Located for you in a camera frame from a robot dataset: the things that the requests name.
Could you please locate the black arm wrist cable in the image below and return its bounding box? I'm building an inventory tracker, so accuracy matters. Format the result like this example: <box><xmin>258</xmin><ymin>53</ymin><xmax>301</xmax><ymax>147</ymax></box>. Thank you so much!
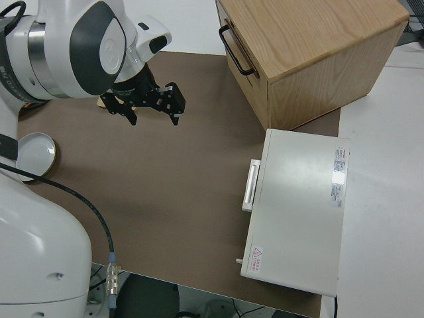
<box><xmin>0</xmin><ymin>0</ymin><xmax>27</xmax><ymax>36</ymax></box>

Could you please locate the black arm base cable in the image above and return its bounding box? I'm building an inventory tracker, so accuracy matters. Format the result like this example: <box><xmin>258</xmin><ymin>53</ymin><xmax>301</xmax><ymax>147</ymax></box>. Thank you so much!
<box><xmin>0</xmin><ymin>164</ymin><xmax>121</xmax><ymax>313</ymax></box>

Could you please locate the dark round floor base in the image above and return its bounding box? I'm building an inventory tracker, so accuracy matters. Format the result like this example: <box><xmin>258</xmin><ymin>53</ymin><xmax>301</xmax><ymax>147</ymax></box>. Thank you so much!
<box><xmin>115</xmin><ymin>274</ymin><xmax>180</xmax><ymax>318</ymax></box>

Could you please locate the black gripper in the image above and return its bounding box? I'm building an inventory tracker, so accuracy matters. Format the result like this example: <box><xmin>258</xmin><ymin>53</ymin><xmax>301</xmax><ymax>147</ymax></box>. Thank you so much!
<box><xmin>101</xmin><ymin>65</ymin><xmax>186</xmax><ymax>127</ymax></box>

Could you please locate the black box handle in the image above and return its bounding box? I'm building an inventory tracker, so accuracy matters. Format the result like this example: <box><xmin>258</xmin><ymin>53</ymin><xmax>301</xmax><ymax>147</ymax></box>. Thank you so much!
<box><xmin>218</xmin><ymin>25</ymin><xmax>255</xmax><ymax>77</ymax></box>

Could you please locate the brown table mat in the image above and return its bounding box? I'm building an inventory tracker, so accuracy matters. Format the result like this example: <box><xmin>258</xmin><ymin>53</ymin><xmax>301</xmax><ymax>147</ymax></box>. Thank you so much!
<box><xmin>15</xmin><ymin>50</ymin><xmax>342</xmax><ymax>318</ymax></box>

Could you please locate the white toaster oven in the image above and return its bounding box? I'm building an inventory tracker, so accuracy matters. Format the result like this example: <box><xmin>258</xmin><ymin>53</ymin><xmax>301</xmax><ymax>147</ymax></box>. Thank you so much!
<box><xmin>234</xmin><ymin>128</ymin><xmax>351</xmax><ymax>297</ymax></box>

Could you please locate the light wooden box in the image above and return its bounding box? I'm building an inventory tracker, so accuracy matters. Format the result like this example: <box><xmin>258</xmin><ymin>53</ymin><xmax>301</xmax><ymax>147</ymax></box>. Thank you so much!
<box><xmin>215</xmin><ymin>0</ymin><xmax>410</xmax><ymax>131</ymax></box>

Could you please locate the toaster oven door handle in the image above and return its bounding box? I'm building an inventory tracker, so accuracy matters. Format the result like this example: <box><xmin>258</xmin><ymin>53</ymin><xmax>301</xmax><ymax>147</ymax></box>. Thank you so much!
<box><xmin>241</xmin><ymin>159</ymin><xmax>262</xmax><ymax>213</ymax></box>

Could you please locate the gray round plate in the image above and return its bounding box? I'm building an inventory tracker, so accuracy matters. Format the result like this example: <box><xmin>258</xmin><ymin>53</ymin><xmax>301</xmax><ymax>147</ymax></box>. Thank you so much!
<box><xmin>15</xmin><ymin>132</ymin><xmax>58</xmax><ymax>177</ymax></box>

